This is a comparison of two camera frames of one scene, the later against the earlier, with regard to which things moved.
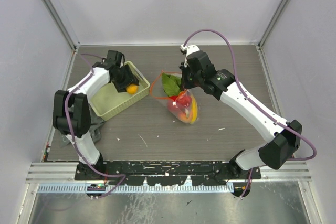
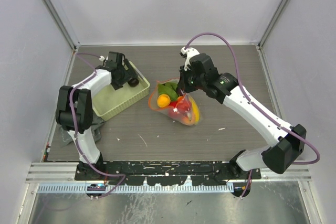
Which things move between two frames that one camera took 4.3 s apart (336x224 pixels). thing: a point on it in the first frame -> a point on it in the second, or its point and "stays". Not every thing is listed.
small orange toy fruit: (132, 88) -> (163, 100)
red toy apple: (175, 106) -> (175, 112)
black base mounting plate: (177, 173) stays
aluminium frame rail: (292, 171) stays
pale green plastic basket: (106, 101) stays
